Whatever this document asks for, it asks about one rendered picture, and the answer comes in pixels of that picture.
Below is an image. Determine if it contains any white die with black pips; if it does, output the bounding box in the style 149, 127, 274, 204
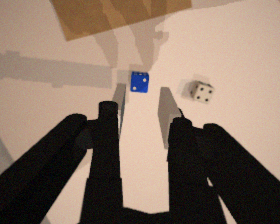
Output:
190, 81, 215, 104

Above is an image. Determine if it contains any blue die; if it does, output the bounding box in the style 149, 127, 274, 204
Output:
130, 71, 149, 93

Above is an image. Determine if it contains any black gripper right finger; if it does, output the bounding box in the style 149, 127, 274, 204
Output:
158, 87, 280, 224

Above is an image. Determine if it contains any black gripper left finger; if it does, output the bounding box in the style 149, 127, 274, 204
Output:
0, 83, 126, 224

